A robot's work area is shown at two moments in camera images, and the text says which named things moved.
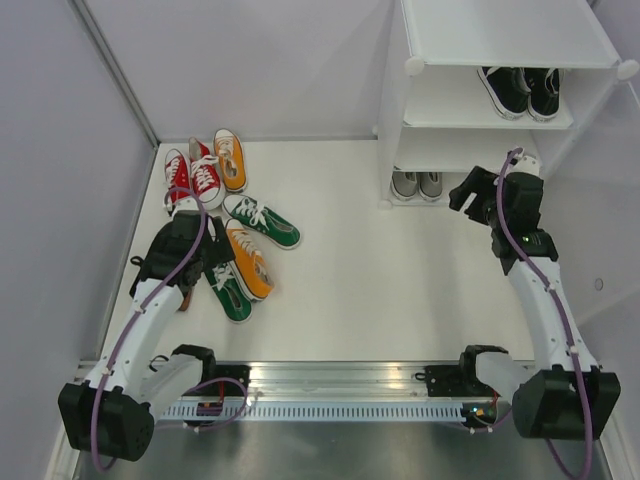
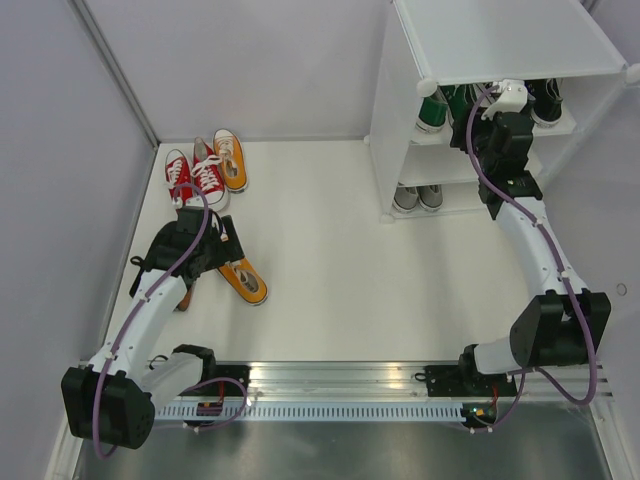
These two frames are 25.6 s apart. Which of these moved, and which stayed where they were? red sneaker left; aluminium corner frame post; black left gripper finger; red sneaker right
Moved: black left gripper finger
Stayed: red sneaker right; aluminium corner frame post; red sneaker left
